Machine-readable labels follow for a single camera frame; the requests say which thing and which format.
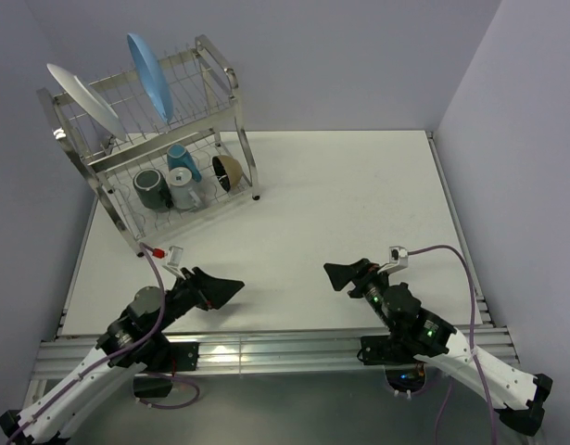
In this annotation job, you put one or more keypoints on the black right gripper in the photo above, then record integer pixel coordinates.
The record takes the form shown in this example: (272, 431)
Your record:
(340, 274)

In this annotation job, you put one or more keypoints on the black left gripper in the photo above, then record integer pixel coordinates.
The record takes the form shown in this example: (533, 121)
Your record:
(210, 292)

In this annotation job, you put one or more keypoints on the light grey cup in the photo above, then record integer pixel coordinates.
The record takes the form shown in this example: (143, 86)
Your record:
(184, 190)

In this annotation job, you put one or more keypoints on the black mug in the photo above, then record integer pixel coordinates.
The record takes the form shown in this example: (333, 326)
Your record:
(152, 189)

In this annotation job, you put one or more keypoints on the black bowl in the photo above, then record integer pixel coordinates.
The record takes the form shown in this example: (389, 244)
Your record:
(228, 172)

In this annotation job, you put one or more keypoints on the white mug blue handle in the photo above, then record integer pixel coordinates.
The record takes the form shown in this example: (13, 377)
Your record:
(179, 157)

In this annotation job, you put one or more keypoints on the white plate green rim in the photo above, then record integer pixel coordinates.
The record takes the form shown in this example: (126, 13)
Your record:
(89, 99)

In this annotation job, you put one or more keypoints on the light blue plate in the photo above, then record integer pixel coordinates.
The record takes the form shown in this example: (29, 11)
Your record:
(151, 76)

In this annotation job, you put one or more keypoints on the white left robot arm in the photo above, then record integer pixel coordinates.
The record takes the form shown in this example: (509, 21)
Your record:
(132, 344)

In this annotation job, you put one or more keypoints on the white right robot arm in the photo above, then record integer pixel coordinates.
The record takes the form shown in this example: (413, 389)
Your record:
(419, 335)

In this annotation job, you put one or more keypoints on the stainless steel dish rack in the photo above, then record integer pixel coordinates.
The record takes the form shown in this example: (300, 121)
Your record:
(207, 120)

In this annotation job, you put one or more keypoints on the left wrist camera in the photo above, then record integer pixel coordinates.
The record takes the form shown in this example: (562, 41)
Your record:
(171, 259)

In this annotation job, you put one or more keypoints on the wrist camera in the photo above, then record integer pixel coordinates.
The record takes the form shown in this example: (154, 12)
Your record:
(171, 259)
(398, 260)

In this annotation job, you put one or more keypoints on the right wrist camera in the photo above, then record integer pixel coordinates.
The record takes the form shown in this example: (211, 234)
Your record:
(398, 260)

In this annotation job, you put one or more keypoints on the aluminium mounting rail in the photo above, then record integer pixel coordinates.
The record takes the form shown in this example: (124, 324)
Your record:
(277, 352)

